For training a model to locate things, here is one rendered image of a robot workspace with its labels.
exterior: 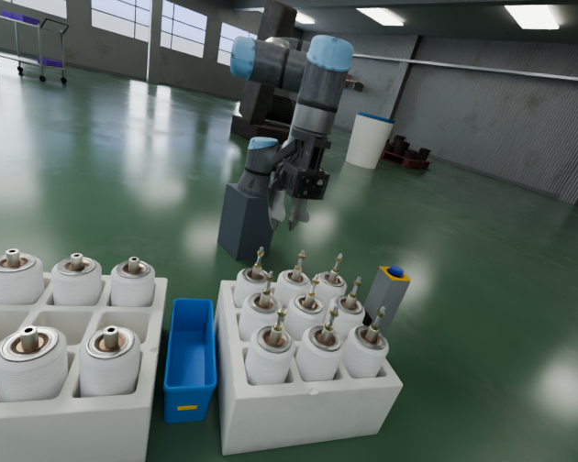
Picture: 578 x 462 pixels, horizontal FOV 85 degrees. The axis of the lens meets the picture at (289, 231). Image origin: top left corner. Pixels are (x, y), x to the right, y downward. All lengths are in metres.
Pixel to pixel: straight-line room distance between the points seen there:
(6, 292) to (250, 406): 0.56
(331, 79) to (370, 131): 4.18
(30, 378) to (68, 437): 0.13
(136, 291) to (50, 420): 0.28
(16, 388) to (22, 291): 0.26
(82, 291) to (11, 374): 0.24
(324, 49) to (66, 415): 0.72
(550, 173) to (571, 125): 1.08
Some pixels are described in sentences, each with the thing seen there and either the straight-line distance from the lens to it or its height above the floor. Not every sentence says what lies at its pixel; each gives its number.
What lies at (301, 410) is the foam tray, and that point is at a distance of 0.76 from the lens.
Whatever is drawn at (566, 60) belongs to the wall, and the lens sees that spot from 9.85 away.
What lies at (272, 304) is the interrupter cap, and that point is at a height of 0.25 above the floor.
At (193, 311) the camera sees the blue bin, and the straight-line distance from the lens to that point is 1.00.
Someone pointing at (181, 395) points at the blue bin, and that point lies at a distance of 0.79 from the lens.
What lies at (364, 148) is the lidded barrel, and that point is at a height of 0.26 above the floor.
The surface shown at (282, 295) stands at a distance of 0.90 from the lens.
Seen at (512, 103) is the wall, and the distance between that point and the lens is 9.87.
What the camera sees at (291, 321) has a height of 0.21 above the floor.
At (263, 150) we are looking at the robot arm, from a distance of 1.31.
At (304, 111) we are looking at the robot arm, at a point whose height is 0.70.
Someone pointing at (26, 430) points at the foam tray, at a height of 0.15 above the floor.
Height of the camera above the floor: 0.72
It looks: 23 degrees down
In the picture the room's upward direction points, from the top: 15 degrees clockwise
